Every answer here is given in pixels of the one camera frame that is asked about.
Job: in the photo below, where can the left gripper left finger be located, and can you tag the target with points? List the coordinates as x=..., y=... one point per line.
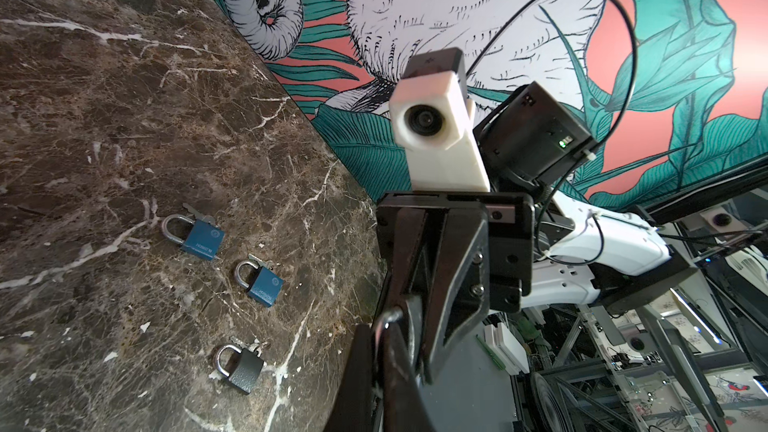
x=353, y=405

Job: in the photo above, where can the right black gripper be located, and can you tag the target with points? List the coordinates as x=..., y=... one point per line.
x=470, y=251

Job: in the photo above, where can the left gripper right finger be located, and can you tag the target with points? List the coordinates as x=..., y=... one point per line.
x=403, y=408

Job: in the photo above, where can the black padlock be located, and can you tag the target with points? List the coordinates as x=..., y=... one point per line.
x=240, y=367
x=383, y=321

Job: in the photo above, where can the blue padlock front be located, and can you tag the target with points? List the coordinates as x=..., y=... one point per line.
x=260, y=282

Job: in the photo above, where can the blue padlock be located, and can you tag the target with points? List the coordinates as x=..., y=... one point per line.
x=260, y=282
x=204, y=238

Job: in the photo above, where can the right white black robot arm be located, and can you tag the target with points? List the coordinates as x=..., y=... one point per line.
x=585, y=255

